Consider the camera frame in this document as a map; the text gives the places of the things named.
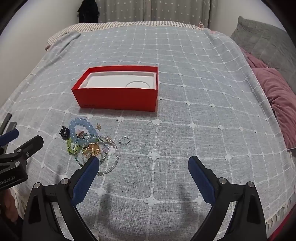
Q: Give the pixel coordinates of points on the grey flat bar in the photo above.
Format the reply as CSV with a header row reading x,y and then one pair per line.
x,y
12,125

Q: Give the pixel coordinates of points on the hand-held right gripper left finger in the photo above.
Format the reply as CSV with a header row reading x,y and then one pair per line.
x,y
85,176

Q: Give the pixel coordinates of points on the red cardboard box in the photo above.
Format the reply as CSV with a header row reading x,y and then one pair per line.
x,y
115,99

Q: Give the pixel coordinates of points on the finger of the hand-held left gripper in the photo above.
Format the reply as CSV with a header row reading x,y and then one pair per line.
x,y
9,136
31,144

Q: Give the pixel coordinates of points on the grey checked blanket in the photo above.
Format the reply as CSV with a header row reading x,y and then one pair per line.
x,y
185,139

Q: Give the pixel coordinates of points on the grey dotted curtain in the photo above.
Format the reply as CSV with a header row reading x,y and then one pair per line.
x,y
157,10

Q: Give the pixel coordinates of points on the small gold earring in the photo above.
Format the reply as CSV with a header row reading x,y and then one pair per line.
x,y
81,133
99,125

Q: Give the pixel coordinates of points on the pink velvet pillow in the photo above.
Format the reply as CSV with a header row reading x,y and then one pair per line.
x,y
252,59
279,97

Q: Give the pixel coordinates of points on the dark hanging garment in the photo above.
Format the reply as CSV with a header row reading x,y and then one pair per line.
x,y
87,10

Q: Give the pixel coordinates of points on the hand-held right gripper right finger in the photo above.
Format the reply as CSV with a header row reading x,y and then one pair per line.
x,y
201,178

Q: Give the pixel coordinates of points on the black flat bar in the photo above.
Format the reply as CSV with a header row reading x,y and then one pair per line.
x,y
7,118

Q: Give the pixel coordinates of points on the grey quilted pillow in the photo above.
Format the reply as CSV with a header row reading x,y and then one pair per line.
x,y
261,41

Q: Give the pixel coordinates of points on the black hair claw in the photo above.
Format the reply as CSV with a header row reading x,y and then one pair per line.
x,y
64,132

